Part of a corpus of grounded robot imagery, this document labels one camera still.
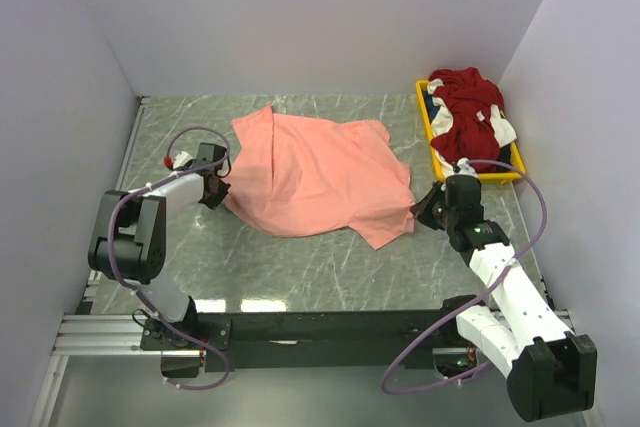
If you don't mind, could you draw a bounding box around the pink t shirt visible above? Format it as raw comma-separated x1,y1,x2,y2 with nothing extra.
224,105,415,250

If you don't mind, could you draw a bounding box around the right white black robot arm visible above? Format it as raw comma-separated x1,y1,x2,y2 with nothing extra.
411,174,597,422

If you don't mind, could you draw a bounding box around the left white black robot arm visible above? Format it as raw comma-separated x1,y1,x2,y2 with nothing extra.
88,142,231,337

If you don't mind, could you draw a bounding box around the black garment in bin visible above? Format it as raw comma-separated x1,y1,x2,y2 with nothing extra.
494,144,512,173

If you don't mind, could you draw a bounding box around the dark red t shirt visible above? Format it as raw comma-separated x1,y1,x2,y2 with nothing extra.
429,67,504,164

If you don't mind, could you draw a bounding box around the yellow plastic bin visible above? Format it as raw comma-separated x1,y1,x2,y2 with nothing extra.
415,79,526,185

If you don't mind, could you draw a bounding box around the black base crossbar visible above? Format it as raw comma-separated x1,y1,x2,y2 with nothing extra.
139,310,481,381

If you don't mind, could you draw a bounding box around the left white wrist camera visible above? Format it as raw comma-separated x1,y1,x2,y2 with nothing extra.
163,151,195,171

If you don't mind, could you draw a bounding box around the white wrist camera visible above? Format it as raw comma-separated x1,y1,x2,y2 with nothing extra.
163,151,195,171
452,158,476,177

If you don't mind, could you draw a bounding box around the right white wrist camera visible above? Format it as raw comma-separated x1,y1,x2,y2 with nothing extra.
452,158,476,177

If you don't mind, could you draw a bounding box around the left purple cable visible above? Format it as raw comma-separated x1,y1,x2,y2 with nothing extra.
107,126,236,392

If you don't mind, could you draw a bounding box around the aluminium frame rail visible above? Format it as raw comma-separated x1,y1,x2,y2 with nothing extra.
29,95,151,427

